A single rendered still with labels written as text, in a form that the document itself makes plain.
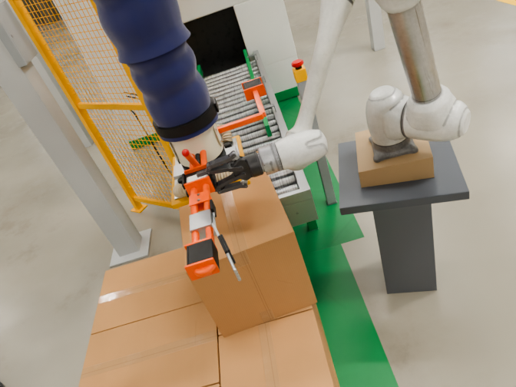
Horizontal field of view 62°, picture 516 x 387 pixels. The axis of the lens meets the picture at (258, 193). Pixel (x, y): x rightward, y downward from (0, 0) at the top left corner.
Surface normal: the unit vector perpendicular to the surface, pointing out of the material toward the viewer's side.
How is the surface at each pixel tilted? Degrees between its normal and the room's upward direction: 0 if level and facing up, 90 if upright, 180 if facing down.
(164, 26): 99
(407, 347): 0
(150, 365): 0
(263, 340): 0
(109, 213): 90
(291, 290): 90
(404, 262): 90
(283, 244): 90
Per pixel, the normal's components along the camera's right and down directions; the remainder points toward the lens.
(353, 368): -0.29, -0.76
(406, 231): -0.13, 0.63
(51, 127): 0.11, 0.58
